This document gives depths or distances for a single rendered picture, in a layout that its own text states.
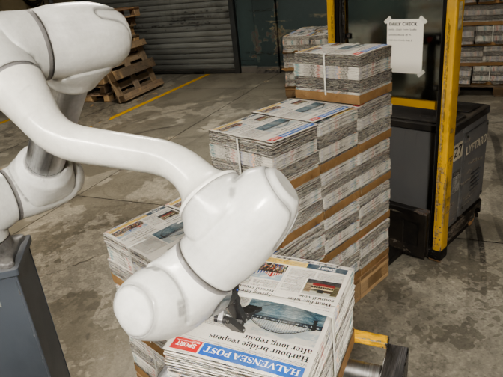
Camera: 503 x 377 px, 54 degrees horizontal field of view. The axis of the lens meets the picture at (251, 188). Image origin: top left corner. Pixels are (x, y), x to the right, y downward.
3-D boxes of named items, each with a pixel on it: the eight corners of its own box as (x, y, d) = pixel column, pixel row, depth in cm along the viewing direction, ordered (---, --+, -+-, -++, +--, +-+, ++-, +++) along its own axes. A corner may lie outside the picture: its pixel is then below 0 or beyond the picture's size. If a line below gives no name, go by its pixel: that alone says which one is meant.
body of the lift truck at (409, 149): (348, 223, 345) (346, 111, 313) (389, 195, 380) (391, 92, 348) (445, 253, 299) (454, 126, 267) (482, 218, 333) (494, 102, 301)
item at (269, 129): (208, 132, 212) (208, 129, 211) (254, 114, 230) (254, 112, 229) (272, 145, 187) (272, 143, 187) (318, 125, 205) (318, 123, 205)
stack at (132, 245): (140, 396, 219) (99, 232, 186) (305, 275, 293) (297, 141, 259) (196, 446, 193) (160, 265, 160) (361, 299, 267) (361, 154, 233)
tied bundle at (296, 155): (212, 180, 221) (205, 131, 212) (257, 160, 240) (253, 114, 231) (275, 200, 196) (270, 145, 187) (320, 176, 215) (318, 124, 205)
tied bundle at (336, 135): (257, 159, 240) (253, 114, 231) (296, 142, 258) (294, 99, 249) (320, 176, 215) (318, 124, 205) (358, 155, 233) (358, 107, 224)
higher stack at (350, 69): (305, 275, 292) (290, 51, 240) (334, 253, 311) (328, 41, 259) (361, 300, 266) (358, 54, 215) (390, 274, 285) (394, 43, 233)
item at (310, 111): (251, 113, 232) (250, 111, 232) (290, 99, 250) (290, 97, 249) (313, 124, 207) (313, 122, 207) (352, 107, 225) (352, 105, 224)
